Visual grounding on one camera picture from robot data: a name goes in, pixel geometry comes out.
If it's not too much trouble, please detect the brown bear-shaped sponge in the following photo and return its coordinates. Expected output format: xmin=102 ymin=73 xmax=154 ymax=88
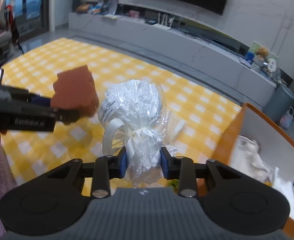
xmin=50 ymin=65 xmax=99 ymax=118

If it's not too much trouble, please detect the white plastic bundle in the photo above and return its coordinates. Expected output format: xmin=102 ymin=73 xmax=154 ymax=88
xmin=98 ymin=79 xmax=186 ymax=187

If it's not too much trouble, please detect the white cloth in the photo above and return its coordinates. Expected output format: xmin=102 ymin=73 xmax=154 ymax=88
xmin=271 ymin=167 xmax=294 ymax=220

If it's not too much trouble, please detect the yellow checkered tablecloth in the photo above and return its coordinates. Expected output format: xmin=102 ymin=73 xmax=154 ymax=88
xmin=1 ymin=38 xmax=241 ymax=184

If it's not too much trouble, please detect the orange storage box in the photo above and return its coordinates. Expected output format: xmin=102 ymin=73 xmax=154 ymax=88
xmin=196 ymin=102 xmax=294 ymax=239

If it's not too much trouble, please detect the pastel woven basket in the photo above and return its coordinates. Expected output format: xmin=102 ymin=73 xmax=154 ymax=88
xmin=280 ymin=107 xmax=294 ymax=129

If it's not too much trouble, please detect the grey trash bin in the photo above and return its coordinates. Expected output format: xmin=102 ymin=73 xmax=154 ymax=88
xmin=263 ymin=83 xmax=294 ymax=122

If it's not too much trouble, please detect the white wifi router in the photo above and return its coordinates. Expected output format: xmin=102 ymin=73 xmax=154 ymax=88
xmin=154 ymin=13 xmax=175 ymax=31

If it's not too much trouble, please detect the grey tv cabinet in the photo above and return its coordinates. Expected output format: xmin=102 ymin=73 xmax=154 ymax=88
xmin=68 ymin=11 xmax=278 ymax=106

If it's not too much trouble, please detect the round white fan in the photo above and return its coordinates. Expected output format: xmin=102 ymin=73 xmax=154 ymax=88
xmin=267 ymin=58 xmax=277 ymax=73

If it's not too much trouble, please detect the teddy bear on cabinet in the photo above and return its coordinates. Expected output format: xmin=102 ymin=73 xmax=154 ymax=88
xmin=256 ymin=47 xmax=269 ymax=61

